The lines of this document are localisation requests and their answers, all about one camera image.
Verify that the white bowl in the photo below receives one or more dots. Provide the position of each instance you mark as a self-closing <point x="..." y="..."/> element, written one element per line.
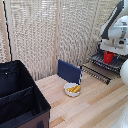
<point x="68" y="93"/>

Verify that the woven wicker screen panel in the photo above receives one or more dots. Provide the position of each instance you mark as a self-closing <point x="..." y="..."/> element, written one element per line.
<point x="80" y="30"/>
<point x="31" y="36"/>

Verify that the yellow food pieces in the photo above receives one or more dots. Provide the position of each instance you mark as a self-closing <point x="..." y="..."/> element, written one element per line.
<point x="74" y="89"/>

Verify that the black fabric storage box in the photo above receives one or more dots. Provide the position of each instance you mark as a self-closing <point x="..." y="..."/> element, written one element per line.
<point x="18" y="96"/>

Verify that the dark blue upright board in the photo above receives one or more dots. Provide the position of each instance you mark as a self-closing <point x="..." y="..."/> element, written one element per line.
<point x="68" y="71"/>

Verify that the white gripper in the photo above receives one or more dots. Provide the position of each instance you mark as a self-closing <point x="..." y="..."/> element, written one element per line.
<point x="115" y="46"/>

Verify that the red plastic cup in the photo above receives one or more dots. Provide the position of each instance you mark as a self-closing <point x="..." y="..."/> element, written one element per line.
<point x="108" y="57"/>

